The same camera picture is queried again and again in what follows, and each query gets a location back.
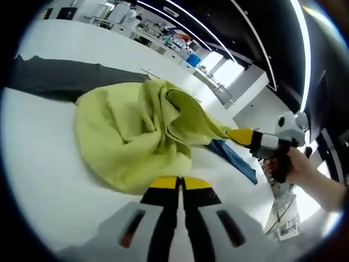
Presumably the blue crate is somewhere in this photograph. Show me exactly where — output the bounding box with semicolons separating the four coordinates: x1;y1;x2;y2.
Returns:
186;53;202;68

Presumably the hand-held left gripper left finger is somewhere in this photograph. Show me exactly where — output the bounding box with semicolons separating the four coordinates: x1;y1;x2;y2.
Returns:
56;176;182;262

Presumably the white flat strip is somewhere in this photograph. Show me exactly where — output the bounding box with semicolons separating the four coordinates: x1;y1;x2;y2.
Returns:
141;67;164;80

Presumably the yellow and blue garment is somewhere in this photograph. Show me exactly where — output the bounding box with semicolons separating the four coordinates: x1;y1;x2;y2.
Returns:
75;79;258;196

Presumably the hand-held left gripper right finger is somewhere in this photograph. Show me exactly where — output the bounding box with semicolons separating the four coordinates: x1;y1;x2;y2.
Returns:
182;176;276;262

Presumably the person's right hand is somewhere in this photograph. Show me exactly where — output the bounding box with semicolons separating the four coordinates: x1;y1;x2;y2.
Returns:
272;146;310;184

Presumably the ceiling light strip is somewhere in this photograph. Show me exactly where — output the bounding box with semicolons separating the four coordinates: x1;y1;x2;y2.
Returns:
293;0;313;112

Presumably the white shelf counter row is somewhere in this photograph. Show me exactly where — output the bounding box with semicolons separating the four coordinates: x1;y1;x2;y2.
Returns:
89;0;235;102

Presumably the dark grey garment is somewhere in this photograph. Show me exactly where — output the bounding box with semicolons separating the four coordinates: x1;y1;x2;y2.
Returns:
8;54;153;104

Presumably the black hanging screen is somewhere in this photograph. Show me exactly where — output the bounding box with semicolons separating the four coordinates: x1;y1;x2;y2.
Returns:
308;69;343;145

